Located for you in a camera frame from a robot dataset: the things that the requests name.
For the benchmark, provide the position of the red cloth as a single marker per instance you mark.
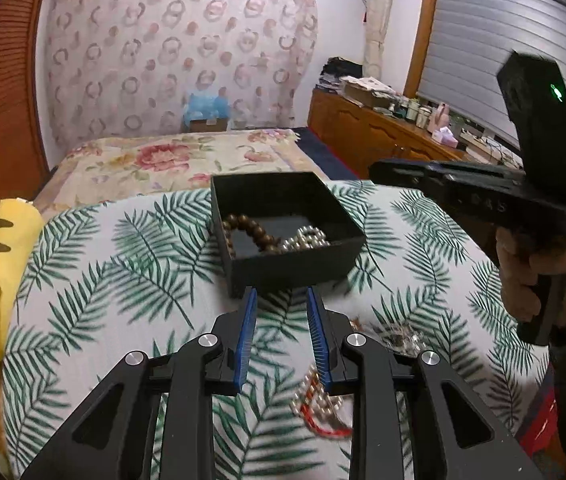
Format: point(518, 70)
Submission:
point(538, 425)

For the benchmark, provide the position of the cardboard box with papers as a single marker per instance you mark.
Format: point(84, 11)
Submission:
point(365, 91)

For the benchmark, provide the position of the pink tissue box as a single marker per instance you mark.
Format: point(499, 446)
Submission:
point(444, 137)

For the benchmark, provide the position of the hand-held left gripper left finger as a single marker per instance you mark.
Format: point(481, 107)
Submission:
point(245, 340)

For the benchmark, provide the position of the white lace curtain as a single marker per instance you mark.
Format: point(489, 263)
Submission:
point(379, 15)

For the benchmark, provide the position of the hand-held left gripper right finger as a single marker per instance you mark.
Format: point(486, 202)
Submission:
point(319, 340)

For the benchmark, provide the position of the grey window blind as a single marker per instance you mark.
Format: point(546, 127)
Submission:
point(478, 45)

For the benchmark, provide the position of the small cardboard box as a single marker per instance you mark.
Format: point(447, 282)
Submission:
point(209, 125)

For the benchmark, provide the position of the stack of dark clothes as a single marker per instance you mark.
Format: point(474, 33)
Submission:
point(340, 74)

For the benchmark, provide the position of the wooden cabinet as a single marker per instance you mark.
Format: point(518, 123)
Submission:
point(363, 130)

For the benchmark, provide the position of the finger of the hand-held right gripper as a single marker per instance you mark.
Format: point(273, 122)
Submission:
point(400, 172)

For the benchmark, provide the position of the navy bed sheet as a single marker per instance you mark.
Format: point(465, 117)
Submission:
point(328, 155)

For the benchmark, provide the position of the person's right hand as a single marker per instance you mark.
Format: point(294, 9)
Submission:
point(513, 270)

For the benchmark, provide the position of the pink bunny figure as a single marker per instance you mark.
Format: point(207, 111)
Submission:
point(441, 115)

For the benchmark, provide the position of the blue plastic bag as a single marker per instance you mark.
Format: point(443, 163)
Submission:
point(208, 105)

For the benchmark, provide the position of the floral blanket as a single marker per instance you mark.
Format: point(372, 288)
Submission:
point(163, 160)

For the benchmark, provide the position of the black jewelry box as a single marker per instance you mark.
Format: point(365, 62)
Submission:
point(288, 270)

